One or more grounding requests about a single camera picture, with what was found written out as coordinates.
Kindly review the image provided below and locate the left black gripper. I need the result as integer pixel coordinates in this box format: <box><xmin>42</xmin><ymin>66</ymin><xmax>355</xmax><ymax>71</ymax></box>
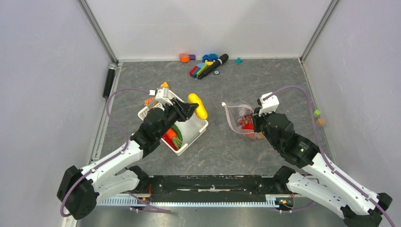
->
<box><xmin>156</xmin><ymin>97</ymin><xmax>198</xmax><ymax>139</ymax></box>

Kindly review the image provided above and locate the yellow toy fruit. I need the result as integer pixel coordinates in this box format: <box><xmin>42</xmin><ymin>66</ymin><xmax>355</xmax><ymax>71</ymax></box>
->
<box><xmin>187</xmin><ymin>93</ymin><xmax>209</xmax><ymax>121</ymax></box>

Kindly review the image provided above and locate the red yellow toy mango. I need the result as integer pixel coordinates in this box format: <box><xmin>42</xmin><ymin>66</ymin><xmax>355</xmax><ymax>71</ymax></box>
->
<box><xmin>242</xmin><ymin>124</ymin><xmax>255</xmax><ymax>138</ymax></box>

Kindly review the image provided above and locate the purple toy grape bunch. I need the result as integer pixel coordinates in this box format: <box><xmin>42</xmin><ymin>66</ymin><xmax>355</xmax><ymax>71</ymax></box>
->
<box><xmin>238</xmin><ymin>115</ymin><xmax>253</xmax><ymax>127</ymax></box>

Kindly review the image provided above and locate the orange toy carrot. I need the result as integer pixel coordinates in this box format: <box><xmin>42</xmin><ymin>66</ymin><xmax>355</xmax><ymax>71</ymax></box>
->
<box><xmin>166</xmin><ymin>129</ymin><xmax>182</xmax><ymax>150</ymax></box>

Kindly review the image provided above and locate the clear zip top bag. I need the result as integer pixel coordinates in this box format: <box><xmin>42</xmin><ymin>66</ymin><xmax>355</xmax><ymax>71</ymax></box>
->
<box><xmin>221</xmin><ymin>102</ymin><xmax>257</xmax><ymax>140</ymax></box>

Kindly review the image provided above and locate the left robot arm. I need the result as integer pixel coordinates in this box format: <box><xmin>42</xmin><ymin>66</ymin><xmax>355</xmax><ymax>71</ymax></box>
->
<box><xmin>56</xmin><ymin>98</ymin><xmax>199</xmax><ymax>220</ymax></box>

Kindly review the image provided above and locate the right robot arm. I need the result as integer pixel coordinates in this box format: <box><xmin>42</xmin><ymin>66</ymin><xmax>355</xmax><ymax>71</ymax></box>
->
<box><xmin>252</xmin><ymin>107</ymin><xmax>392</xmax><ymax>227</ymax></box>

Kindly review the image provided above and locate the white perforated plastic basket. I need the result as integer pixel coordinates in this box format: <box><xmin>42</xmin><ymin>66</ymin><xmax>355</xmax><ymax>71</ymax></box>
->
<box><xmin>137</xmin><ymin>90</ymin><xmax>209</xmax><ymax>156</ymax></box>

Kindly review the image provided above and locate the red toy chili pepper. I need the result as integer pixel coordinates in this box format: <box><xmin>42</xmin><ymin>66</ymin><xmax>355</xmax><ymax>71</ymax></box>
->
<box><xmin>162</xmin><ymin>134</ymin><xmax>178</xmax><ymax>151</ymax></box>

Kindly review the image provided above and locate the orange toy building block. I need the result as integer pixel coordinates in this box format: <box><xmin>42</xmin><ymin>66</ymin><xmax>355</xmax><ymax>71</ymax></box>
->
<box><xmin>160</xmin><ymin>81</ymin><xmax>169</xmax><ymax>88</ymax></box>

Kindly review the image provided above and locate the orange toy peeled tangerine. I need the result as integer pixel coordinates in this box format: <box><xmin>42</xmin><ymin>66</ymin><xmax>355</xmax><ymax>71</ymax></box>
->
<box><xmin>144</xmin><ymin>97</ymin><xmax>155</xmax><ymax>106</ymax></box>

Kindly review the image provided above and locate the multicolour toy block stack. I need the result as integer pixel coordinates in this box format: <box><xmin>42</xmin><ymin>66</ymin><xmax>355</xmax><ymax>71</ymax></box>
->
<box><xmin>189</xmin><ymin>61</ymin><xmax>213</xmax><ymax>79</ymax></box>

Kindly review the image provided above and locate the green toy cube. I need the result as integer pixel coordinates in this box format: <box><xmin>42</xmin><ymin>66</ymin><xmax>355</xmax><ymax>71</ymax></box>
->
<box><xmin>313</xmin><ymin>109</ymin><xmax>321</xmax><ymax>118</ymax></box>

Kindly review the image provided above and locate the brown toy ball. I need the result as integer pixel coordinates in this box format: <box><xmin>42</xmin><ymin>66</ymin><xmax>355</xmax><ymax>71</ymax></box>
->
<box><xmin>315</xmin><ymin>118</ymin><xmax>327</xmax><ymax>127</ymax></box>

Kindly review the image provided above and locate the blue toy car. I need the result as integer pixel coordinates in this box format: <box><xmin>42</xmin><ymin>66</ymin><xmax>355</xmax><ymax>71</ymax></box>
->
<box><xmin>202</xmin><ymin>53</ymin><xmax>218</xmax><ymax>62</ymax></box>

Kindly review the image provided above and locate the black microphone on table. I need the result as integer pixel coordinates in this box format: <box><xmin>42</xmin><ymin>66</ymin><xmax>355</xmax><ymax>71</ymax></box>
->
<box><xmin>198</xmin><ymin>53</ymin><xmax>229</xmax><ymax>79</ymax></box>

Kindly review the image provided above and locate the teal toy block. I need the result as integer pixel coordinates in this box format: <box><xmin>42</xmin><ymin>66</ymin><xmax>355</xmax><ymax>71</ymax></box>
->
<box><xmin>235</xmin><ymin>57</ymin><xmax>243</xmax><ymax>64</ymax></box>

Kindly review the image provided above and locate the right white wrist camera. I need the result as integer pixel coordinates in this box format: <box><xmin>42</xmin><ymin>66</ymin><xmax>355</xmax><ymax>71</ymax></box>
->
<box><xmin>257</xmin><ymin>92</ymin><xmax>279</xmax><ymax>116</ymax></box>

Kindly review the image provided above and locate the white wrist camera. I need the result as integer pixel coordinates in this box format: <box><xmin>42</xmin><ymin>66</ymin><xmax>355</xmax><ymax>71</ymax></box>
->
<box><xmin>147</xmin><ymin>87</ymin><xmax>173</xmax><ymax>107</ymax></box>
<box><xmin>257</xmin><ymin>92</ymin><xmax>279</xmax><ymax>116</ymax></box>

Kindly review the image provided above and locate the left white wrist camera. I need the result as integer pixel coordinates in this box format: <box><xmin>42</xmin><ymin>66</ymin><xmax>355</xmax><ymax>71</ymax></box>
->
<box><xmin>147</xmin><ymin>87</ymin><xmax>173</xmax><ymax>107</ymax></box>

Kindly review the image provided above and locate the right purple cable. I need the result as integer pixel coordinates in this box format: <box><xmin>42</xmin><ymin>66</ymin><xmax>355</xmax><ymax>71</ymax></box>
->
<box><xmin>263</xmin><ymin>85</ymin><xmax>396</xmax><ymax>227</ymax></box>

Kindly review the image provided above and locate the purple cable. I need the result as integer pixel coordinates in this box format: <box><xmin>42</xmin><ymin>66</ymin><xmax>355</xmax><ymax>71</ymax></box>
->
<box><xmin>60</xmin><ymin>88</ymin><xmax>172</xmax><ymax>218</ymax></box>
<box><xmin>263</xmin><ymin>85</ymin><xmax>396</xmax><ymax>227</ymax></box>

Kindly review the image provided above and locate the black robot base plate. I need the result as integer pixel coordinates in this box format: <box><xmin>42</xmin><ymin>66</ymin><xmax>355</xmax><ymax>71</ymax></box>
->
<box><xmin>128</xmin><ymin>166</ymin><xmax>291</xmax><ymax>203</ymax></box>

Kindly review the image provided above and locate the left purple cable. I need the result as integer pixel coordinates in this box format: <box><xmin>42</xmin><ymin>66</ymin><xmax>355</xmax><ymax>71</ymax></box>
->
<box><xmin>60</xmin><ymin>88</ymin><xmax>172</xmax><ymax>218</ymax></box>

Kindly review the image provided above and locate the white slotted cable duct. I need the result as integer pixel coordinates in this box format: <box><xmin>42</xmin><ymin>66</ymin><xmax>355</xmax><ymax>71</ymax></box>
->
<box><xmin>98</xmin><ymin>194</ymin><xmax>279</xmax><ymax>208</ymax></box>

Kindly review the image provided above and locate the black microphone by wall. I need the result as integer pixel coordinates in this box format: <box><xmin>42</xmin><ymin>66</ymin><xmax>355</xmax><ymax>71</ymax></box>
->
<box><xmin>103</xmin><ymin>62</ymin><xmax>117</xmax><ymax>99</ymax></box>

